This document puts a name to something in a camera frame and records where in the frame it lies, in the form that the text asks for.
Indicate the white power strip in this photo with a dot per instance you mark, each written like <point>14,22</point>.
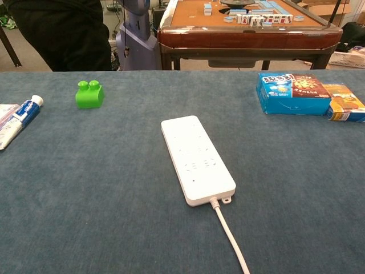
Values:
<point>196,160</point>

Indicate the green toy building block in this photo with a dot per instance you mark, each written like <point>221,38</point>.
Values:
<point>89,98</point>

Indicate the purple machine base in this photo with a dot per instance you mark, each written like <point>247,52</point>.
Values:
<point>137,42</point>

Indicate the blue table cloth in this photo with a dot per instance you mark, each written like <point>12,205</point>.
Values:
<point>85,185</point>

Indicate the blue chocolate cookie box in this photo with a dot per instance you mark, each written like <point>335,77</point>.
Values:
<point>288,100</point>

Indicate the brown wooden mahjong table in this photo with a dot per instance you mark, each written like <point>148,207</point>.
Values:
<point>245,38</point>

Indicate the blue backed mahjong tile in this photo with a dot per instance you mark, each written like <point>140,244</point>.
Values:
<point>228,19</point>
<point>299,18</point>
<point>267,24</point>

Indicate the stacked blue mahjong tiles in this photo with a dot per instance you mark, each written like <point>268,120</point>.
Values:
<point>207,9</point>

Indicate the white mahjong tile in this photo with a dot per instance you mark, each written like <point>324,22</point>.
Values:
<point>289,18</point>
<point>254,22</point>
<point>284,19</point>
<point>267,19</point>
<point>278,19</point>
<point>261,22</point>
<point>239,19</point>
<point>245,19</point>
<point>249,19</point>

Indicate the black round dice dome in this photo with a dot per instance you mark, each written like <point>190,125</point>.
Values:
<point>237,2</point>

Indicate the person in black clothes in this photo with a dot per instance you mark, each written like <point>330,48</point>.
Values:
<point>65,34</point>

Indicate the blue white toothpaste tube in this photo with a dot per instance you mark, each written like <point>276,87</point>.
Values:
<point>24,114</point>

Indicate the yellow orange biscuit box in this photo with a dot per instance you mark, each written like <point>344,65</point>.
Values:
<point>346,105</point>

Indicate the white pink toothpaste box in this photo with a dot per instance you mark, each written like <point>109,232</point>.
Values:
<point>6,112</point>

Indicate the white plastic basket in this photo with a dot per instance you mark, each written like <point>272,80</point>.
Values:
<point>346,60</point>

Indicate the brown cardboard box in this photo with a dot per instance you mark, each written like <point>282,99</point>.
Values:
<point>325,8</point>

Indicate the dark slanted furniture leg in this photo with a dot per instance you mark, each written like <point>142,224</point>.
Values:
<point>11,47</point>

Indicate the black slanted pole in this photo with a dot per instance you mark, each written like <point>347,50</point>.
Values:
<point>336,12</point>

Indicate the black bag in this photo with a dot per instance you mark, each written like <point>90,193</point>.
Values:
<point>353,35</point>

